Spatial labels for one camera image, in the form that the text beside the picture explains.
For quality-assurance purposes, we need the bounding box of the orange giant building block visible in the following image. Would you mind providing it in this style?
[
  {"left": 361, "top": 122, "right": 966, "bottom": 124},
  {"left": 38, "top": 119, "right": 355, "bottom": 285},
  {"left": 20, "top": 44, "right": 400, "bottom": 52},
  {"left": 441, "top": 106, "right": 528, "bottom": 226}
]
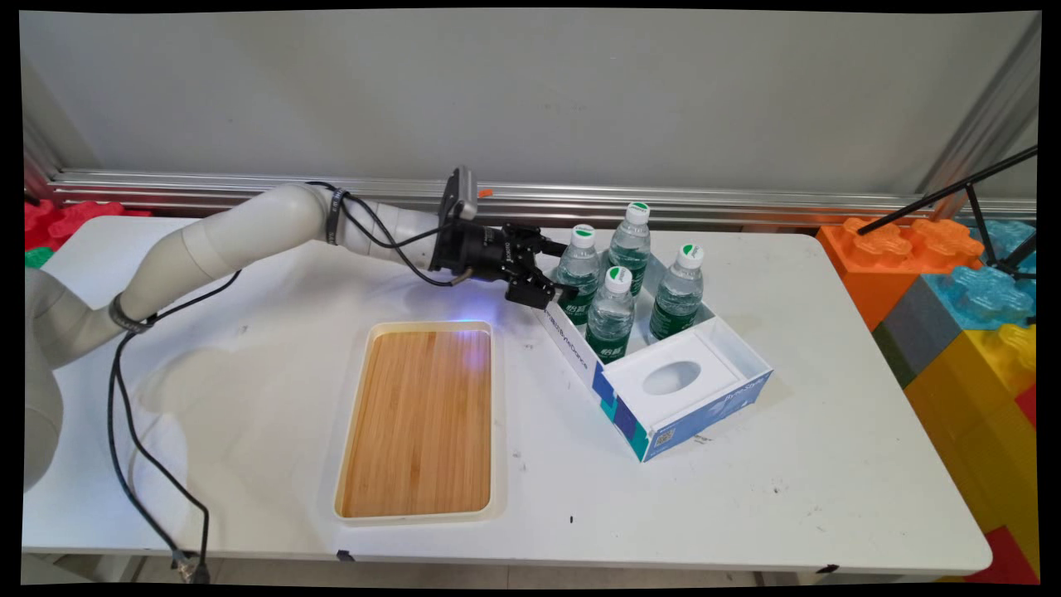
[{"left": 816, "top": 217, "right": 986, "bottom": 332}]

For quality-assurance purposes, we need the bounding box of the red giant building block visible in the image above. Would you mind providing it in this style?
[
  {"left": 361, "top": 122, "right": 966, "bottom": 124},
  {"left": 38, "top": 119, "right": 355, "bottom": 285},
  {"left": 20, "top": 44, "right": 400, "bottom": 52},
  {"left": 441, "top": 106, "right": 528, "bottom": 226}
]
[{"left": 966, "top": 524, "right": 1041, "bottom": 585}]

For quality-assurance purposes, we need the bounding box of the blue giant building block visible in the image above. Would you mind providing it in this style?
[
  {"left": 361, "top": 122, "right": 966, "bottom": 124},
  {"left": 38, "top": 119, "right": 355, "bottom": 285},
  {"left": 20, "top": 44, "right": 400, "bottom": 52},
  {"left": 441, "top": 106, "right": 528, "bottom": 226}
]
[{"left": 922, "top": 220, "right": 1039, "bottom": 332}]

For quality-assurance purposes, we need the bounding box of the yellow giant building block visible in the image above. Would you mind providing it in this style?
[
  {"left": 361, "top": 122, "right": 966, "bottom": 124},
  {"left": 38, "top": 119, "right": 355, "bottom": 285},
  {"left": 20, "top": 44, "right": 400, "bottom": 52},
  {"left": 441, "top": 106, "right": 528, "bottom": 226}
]
[{"left": 904, "top": 323, "right": 1041, "bottom": 575}]

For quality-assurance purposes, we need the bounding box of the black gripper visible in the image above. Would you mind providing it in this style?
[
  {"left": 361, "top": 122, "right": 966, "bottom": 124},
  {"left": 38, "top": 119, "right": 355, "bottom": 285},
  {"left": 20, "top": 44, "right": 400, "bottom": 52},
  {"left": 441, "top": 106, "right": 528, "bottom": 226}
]
[{"left": 429, "top": 216, "right": 580, "bottom": 313}]

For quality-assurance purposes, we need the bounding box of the aluminium frame rail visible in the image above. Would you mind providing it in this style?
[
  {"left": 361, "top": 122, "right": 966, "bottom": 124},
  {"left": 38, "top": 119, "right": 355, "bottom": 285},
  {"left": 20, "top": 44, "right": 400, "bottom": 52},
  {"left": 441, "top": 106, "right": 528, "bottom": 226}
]
[{"left": 48, "top": 170, "right": 1037, "bottom": 229}]

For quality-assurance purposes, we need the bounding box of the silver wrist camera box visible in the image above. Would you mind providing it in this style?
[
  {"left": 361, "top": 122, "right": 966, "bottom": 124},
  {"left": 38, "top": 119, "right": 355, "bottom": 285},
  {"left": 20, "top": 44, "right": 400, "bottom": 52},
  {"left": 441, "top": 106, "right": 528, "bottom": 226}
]
[{"left": 439, "top": 167, "right": 480, "bottom": 221}]

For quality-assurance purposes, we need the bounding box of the black tripod stand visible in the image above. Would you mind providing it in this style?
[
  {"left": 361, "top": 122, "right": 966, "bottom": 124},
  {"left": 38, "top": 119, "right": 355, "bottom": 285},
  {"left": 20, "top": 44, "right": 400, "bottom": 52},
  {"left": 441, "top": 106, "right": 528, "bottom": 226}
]
[{"left": 858, "top": 145, "right": 1039, "bottom": 283}]

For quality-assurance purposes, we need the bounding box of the red studded building block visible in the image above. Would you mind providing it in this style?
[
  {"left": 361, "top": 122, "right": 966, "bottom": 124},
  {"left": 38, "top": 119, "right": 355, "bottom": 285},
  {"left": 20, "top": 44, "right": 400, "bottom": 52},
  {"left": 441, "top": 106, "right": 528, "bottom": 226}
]
[{"left": 25, "top": 199, "right": 153, "bottom": 252}]

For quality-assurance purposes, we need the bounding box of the black strap near wrist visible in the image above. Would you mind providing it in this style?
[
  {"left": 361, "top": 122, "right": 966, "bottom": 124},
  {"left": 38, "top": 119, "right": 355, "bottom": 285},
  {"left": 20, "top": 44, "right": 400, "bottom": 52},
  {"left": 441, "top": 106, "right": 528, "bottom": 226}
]
[{"left": 325, "top": 187, "right": 350, "bottom": 247}]

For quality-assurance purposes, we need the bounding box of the white and blue cardboard box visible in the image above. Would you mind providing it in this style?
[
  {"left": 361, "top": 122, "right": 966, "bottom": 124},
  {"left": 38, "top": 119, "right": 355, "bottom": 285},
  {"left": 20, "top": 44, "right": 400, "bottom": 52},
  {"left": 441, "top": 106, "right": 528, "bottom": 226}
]
[{"left": 531, "top": 249, "right": 773, "bottom": 463}]

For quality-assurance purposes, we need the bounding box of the black strap on forearm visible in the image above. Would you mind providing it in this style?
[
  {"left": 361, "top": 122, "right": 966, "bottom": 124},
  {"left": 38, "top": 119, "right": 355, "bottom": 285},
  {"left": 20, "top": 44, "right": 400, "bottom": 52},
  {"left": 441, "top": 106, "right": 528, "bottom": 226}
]
[{"left": 109, "top": 292, "right": 157, "bottom": 335}]

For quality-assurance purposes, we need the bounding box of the grey giant building block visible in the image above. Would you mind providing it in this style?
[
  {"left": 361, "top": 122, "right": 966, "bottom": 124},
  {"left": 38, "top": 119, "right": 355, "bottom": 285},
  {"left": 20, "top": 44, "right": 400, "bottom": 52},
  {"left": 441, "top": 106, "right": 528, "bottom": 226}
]
[{"left": 872, "top": 276, "right": 967, "bottom": 389}]

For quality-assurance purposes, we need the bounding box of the bamboo tray with cream rim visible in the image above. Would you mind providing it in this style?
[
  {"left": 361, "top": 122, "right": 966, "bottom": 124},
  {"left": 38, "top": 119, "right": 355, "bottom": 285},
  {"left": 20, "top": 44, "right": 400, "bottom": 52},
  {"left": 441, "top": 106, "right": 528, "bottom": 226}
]
[{"left": 333, "top": 320, "right": 497, "bottom": 525}]

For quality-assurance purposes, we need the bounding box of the green label water bottle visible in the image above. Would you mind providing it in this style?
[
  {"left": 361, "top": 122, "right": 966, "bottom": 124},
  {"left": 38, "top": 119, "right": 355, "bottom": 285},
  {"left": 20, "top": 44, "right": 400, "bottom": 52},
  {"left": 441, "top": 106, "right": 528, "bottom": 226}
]
[
  {"left": 585, "top": 265, "right": 637, "bottom": 364},
  {"left": 554, "top": 224, "right": 601, "bottom": 326},
  {"left": 648, "top": 243, "right": 706, "bottom": 342},
  {"left": 608, "top": 201, "right": 653, "bottom": 297}
]

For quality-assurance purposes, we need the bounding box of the black cable with silver plug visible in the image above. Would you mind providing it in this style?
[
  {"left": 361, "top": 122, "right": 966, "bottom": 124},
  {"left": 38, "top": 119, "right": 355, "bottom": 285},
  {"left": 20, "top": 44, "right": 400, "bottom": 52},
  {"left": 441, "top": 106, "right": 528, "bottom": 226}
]
[{"left": 106, "top": 180, "right": 467, "bottom": 581}]

